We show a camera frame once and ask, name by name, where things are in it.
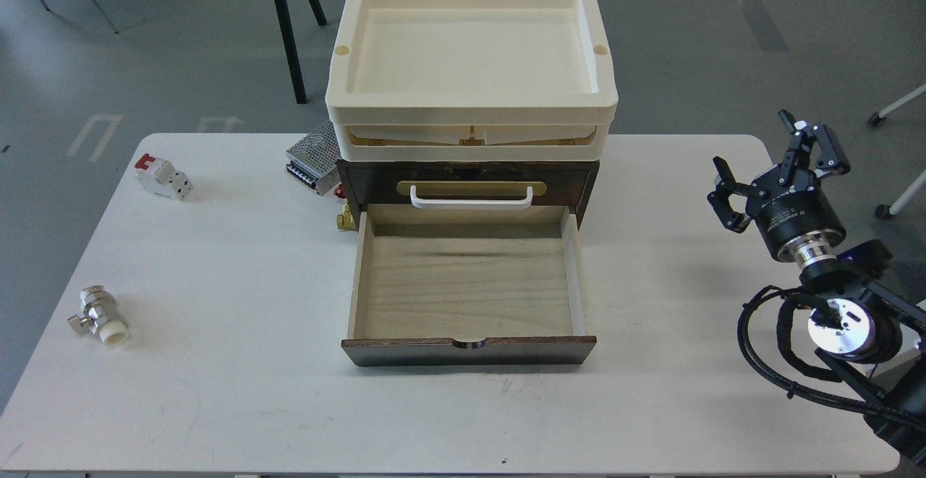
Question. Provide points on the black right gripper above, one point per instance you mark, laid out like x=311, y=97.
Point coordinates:
x=792, y=210

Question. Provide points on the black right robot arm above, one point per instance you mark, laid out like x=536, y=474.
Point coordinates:
x=840, y=315

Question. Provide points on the dark wooden cabinet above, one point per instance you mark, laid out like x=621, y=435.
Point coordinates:
x=554, y=184

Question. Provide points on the open wooden drawer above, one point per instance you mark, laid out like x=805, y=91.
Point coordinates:
x=467, y=287

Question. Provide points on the cream plastic stacked tray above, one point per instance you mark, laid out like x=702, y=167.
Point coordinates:
x=471, y=81

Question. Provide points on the brass fitting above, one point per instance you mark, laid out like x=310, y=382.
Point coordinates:
x=345, y=219

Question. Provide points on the metal mesh power supply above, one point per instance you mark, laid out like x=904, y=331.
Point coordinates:
x=313, y=159

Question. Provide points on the white red circuit breaker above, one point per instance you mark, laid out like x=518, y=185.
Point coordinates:
x=161, y=178

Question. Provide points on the white plastic valve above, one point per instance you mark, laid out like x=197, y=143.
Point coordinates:
x=100, y=317

